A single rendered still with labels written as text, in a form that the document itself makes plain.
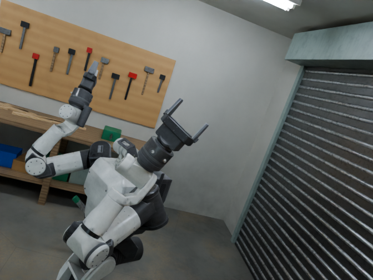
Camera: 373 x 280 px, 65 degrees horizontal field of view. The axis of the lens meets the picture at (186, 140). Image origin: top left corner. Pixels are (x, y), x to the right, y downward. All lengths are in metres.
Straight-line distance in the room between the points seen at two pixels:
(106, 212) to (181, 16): 3.20
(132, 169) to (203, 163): 3.27
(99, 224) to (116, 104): 2.98
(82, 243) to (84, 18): 3.18
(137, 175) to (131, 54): 2.95
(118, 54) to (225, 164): 2.03
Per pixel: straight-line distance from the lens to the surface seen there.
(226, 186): 4.36
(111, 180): 1.18
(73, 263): 1.54
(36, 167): 1.40
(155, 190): 1.07
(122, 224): 1.02
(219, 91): 3.96
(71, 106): 1.36
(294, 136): 3.41
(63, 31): 3.85
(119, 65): 3.76
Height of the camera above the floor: 1.81
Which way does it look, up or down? 11 degrees down
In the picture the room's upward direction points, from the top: 19 degrees clockwise
